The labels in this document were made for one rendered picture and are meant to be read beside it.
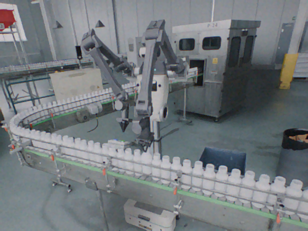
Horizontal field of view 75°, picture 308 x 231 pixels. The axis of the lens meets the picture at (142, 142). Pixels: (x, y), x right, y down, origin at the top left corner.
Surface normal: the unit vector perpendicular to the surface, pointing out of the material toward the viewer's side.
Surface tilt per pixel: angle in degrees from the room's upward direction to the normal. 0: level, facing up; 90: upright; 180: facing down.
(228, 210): 90
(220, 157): 90
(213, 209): 90
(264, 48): 90
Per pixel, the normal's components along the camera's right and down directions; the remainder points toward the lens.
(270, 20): -0.45, 0.43
